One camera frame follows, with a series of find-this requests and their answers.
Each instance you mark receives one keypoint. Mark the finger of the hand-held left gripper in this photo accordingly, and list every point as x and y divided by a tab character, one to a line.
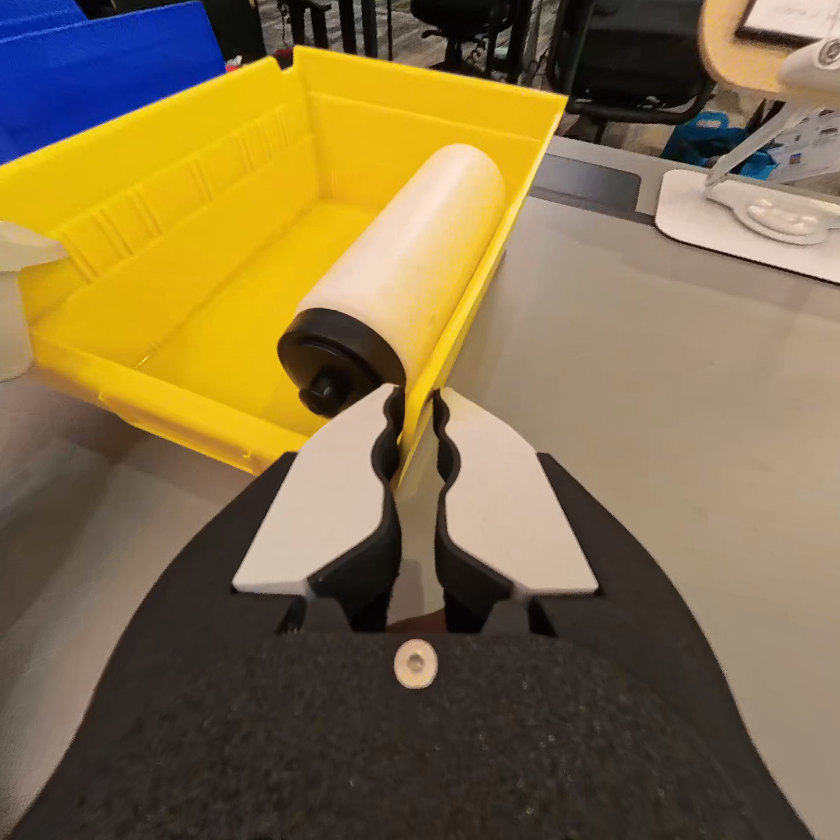
26	246

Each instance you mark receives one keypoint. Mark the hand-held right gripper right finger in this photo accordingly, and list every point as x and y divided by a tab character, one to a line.
518	518

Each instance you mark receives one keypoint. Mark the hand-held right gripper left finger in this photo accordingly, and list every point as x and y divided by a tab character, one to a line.
321	512

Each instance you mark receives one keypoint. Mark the black bottle lid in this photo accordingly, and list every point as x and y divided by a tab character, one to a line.
328	348

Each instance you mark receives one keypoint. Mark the yellow plastic bin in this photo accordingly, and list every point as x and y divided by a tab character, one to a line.
197	295

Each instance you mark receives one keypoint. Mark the white plastic bottle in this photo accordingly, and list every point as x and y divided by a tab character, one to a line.
413	249

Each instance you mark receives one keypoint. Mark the instruction sheet on stand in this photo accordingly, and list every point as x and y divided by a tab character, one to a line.
741	216

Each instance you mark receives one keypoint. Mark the blue round floor base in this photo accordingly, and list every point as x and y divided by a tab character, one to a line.
709	138

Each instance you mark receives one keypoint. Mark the hanging printed tag sheet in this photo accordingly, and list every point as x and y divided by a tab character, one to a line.
807	151

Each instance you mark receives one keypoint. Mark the printed instruction sheet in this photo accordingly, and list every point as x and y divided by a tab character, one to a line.
794	16

